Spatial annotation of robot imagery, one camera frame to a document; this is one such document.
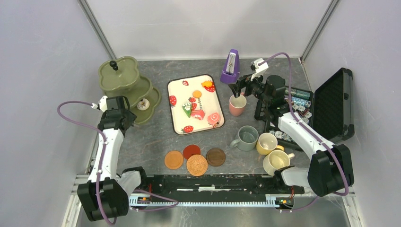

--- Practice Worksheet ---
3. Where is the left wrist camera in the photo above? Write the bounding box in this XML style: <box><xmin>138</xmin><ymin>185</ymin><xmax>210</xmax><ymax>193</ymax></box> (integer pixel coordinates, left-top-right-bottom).
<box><xmin>91</xmin><ymin>96</ymin><xmax>108</xmax><ymax>113</ymax></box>

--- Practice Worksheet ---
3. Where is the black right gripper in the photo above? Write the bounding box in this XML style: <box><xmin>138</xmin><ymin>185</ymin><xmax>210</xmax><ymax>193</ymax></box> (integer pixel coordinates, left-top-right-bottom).
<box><xmin>228</xmin><ymin>70</ymin><xmax>271</xmax><ymax>106</ymax></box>

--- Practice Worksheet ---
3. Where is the pink cake slice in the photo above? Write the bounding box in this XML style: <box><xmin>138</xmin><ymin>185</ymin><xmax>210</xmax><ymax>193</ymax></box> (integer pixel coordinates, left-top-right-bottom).
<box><xmin>191</xmin><ymin>109</ymin><xmax>205</xmax><ymax>120</ymax></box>

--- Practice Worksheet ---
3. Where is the round orange biscuit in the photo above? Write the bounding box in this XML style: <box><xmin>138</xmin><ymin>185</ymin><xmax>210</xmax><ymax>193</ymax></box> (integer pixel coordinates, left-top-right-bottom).
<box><xmin>192</xmin><ymin>90</ymin><xmax>202</xmax><ymax>98</ymax></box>

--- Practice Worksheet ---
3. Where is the red round coaster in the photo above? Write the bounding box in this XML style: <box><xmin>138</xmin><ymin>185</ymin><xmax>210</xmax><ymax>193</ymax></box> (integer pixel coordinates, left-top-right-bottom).
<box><xmin>183</xmin><ymin>144</ymin><xmax>201</xmax><ymax>159</ymax></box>

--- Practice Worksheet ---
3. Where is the dark brown round coaster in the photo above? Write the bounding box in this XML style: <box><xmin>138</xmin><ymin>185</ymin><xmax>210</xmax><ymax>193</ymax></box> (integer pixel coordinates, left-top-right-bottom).
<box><xmin>206</xmin><ymin>148</ymin><xmax>226</xmax><ymax>167</ymax></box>

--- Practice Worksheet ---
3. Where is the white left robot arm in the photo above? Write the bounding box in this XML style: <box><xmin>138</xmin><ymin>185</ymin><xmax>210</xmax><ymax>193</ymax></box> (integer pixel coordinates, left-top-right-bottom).
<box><xmin>77</xmin><ymin>96</ymin><xmax>148</xmax><ymax>225</ymax></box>

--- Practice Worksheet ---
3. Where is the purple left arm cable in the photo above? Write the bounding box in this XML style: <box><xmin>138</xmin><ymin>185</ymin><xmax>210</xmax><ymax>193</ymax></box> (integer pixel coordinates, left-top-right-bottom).
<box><xmin>56</xmin><ymin>101</ymin><xmax>179</xmax><ymax>226</ymax></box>

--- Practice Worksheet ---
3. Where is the cream ceramic mug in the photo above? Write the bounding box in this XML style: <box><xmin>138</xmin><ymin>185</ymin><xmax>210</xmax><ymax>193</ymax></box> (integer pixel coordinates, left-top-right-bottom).
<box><xmin>263</xmin><ymin>150</ymin><xmax>295</xmax><ymax>176</ymax></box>

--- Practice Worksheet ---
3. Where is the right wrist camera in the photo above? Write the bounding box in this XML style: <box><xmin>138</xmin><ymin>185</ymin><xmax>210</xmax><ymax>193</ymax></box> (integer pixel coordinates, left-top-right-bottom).
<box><xmin>250</xmin><ymin>58</ymin><xmax>269</xmax><ymax>81</ymax></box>

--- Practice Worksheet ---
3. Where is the green tiered dessert stand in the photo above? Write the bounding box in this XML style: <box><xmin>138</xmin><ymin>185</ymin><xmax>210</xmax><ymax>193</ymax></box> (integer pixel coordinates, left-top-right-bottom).
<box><xmin>98</xmin><ymin>56</ymin><xmax>161</xmax><ymax>125</ymax></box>

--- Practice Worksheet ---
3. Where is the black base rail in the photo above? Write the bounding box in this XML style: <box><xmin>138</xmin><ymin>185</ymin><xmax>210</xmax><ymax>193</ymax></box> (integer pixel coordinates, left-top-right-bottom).
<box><xmin>143</xmin><ymin>174</ymin><xmax>305</xmax><ymax>203</ymax></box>

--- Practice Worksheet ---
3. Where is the purple metronome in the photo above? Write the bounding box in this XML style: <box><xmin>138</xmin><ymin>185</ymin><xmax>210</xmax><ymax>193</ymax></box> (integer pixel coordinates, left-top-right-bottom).
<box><xmin>220</xmin><ymin>49</ymin><xmax>240</xmax><ymax>85</ymax></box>

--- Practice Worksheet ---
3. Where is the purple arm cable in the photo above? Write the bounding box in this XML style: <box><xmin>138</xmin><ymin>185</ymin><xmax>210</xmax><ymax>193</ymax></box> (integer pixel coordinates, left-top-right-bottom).
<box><xmin>259</xmin><ymin>52</ymin><xmax>350</xmax><ymax>214</ymax></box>
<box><xmin>56</xmin><ymin>101</ymin><xmax>179</xmax><ymax>226</ymax></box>

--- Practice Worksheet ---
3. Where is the yellow ceramic mug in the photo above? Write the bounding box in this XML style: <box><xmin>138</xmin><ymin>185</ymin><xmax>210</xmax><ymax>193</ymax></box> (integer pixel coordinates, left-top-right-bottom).
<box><xmin>256</xmin><ymin>133</ymin><xmax>284</xmax><ymax>155</ymax></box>

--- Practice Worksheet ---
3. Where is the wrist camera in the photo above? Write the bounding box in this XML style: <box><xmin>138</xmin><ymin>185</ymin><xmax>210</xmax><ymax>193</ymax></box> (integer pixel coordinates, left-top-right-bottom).
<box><xmin>250</xmin><ymin>58</ymin><xmax>269</xmax><ymax>81</ymax></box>
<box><xmin>91</xmin><ymin>96</ymin><xmax>108</xmax><ymax>113</ymax></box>

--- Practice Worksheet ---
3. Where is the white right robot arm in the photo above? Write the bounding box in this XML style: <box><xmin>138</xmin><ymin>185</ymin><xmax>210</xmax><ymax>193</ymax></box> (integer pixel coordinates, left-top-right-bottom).
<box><xmin>229</xmin><ymin>75</ymin><xmax>354</xmax><ymax>197</ymax></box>

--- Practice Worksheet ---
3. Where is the pink ceramic mug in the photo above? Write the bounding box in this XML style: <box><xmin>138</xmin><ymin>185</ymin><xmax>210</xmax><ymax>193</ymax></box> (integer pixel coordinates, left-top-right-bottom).
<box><xmin>229</xmin><ymin>95</ymin><xmax>247</xmax><ymax>116</ymax></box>

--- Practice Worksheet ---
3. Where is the grey ceramic mug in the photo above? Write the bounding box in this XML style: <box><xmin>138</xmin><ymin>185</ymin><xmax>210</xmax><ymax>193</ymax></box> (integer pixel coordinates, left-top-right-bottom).
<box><xmin>230</xmin><ymin>125</ymin><xmax>259</xmax><ymax>151</ymax></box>

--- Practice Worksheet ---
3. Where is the white chocolate drizzle donut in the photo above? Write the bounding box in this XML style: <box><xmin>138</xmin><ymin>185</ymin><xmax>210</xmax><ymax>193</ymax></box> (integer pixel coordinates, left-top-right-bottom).
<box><xmin>137</xmin><ymin>98</ymin><xmax>150</xmax><ymax>111</ymax></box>

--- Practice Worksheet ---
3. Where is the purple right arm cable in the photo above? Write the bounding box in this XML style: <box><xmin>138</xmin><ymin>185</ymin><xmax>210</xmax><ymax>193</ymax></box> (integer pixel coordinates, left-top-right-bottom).
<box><xmin>259</xmin><ymin>52</ymin><xmax>350</xmax><ymax>214</ymax></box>

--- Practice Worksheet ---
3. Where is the green white cake slice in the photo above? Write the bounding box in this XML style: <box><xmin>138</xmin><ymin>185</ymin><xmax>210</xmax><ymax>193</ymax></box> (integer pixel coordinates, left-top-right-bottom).
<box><xmin>182</xmin><ymin>103</ymin><xmax>192</xmax><ymax>118</ymax></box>

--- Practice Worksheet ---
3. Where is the woven round coaster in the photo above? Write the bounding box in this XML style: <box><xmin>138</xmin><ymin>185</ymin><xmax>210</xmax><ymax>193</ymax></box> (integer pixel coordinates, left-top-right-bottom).
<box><xmin>186</xmin><ymin>155</ymin><xmax>208</xmax><ymax>176</ymax></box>

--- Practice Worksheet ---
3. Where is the open black case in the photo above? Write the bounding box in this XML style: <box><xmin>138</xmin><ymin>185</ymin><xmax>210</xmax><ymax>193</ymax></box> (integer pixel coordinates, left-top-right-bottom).
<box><xmin>254</xmin><ymin>68</ymin><xmax>355</xmax><ymax>150</ymax></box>

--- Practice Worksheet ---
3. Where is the strawberry print serving tray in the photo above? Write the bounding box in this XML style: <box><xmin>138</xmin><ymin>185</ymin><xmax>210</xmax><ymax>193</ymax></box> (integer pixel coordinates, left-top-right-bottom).
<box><xmin>167</xmin><ymin>74</ymin><xmax>225</xmax><ymax>135</ymax></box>

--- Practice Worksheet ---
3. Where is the light brown round coaster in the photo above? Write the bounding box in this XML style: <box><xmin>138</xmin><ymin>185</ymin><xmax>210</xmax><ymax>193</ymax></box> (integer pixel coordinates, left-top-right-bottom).
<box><xmin>164</xmin><ymin>150</ymin><xmax>184</xmax><ymax>170</ymax></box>

